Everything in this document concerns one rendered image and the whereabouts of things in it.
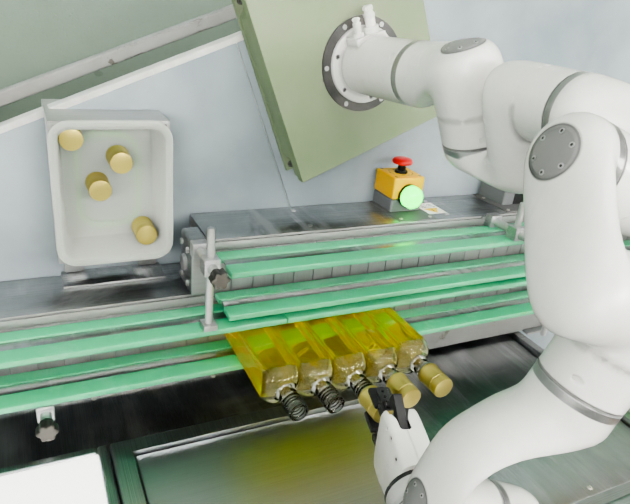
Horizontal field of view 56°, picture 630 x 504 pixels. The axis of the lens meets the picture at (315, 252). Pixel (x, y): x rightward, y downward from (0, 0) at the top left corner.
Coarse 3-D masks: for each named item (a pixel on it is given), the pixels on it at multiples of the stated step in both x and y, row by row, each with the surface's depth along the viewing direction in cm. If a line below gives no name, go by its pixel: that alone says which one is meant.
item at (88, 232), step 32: (64, 128) 82; (96, 128) 84; (128, 128) 86; (160, 128) 87; (64, 160) 90; (96, 160) 92; (160, 160) 92; (64, 192) 92; (128, 192) 97; (160, 192) 94; (64, 224) 91; (96, 224) 96; (128, 224) 99; (160, 224) 97; (64, 256) 89; (96, 256) 92; (128, 256) 94; (160, 256) 96
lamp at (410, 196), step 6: (408, 186) 113; (414, 186) 113; (402, 192) 113; (408, 192) 112; (414, 192) 112; (420, 192) 112; (402, 198) 113; (408, 198) 112; (414, 198) 112; (420, 198) 113; (402, 204) 114; (408, 204) 112; (414, 204) 113
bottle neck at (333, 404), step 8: (320, 384) 86; (328, 384) 86; (320, 392) 85; (328, 392) 85; (336, 392) 85; (320, 400) 86; (328, 400) 84; (336, 400) 86; (344, 400) 85; (328, 408) 84; (336, 408) 85
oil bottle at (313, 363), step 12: (288, 324) 98; (300, 324) 98; (288, 336) 94; (300, 336) 95; (312, 336) 95; (288, 348) 92; (300, 348) 92; (312, 348) 92; (300, 360) 89; (312, 360) 89; (324, 360) 89; (300, 372) 88; (312, 372) 87; (324, 372) 88; (300, 384) 88; (312, 384) 87; (312, 396) 89
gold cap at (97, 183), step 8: (88, 176) 92; (96, 176) 91; (104, 176) 92; (88, 184) 90; (96, 184) 89; (104, 184) 90; (96, 192) 90; (104, 192) 90; (96, 200) 91; (104, 200) 91
